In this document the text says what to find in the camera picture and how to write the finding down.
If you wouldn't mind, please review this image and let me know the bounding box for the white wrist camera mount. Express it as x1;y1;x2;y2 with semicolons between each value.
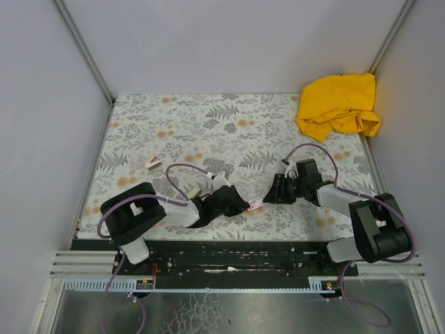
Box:
207;172;231;191
284;161;298;180

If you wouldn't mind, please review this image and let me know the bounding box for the floral patterned mat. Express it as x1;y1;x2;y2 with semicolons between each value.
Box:
77;94;380;239

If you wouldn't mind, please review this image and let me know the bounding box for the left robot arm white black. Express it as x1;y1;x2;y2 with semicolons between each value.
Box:
97;182;250;264

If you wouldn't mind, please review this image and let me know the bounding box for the yellow cloth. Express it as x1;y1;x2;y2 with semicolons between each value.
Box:
296;73;382;142

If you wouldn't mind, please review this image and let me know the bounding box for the red staple box sleeve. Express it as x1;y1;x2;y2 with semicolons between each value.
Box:
248;196;265;212

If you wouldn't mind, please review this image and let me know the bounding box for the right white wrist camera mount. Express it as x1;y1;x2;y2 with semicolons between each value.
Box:
284;161;298;180

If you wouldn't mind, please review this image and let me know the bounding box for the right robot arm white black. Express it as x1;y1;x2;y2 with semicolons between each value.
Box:
263;159;416;263

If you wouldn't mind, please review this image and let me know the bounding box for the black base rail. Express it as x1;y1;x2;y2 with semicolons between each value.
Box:
71;239;358;294

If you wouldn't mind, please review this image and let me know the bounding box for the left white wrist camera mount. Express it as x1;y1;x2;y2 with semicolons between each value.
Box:
207;172;231;191

